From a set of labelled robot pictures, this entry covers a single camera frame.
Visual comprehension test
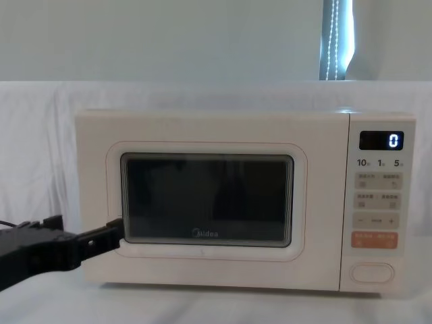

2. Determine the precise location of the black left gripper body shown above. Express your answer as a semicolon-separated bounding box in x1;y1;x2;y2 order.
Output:
0;226;84;292

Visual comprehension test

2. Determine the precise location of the white curtain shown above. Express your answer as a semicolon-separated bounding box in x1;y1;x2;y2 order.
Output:
0;0;432;82

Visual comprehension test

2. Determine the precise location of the oven control panel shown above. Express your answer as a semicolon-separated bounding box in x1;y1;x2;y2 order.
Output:
339;113;419;300

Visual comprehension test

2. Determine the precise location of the cream microwave oven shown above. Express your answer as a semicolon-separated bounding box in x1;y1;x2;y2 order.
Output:
74;107;419;300

